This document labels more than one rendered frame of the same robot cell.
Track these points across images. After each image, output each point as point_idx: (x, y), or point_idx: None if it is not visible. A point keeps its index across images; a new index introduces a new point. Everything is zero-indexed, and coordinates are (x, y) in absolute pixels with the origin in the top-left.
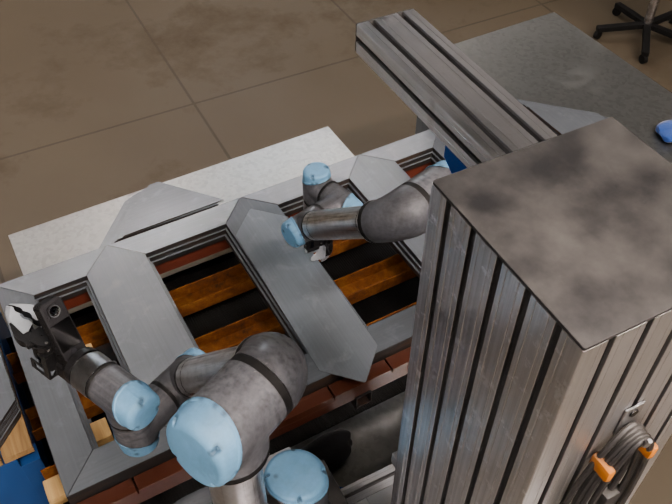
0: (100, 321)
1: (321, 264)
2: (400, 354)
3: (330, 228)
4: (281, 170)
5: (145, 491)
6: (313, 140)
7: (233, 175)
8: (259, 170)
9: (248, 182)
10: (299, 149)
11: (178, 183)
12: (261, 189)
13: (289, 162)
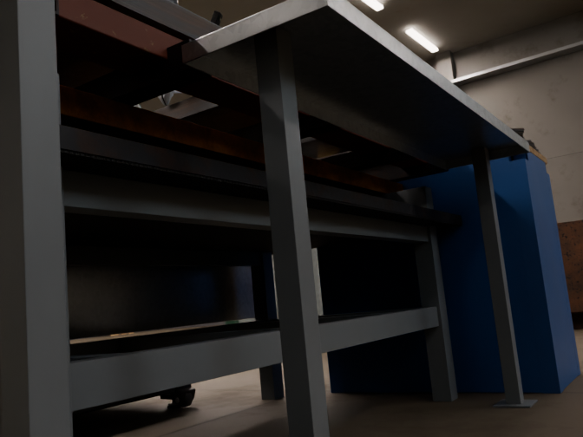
0: (340, 153)
1: (165, 107)
2: None
3: None
4: (332, 71)
5: None
6: (327, 19)
7: (397, 85)
8: (368, 75)
9: (363, 89)
10: (337, 39)
11: (455, 100)
12: (334, 94)
13: (331, 60)
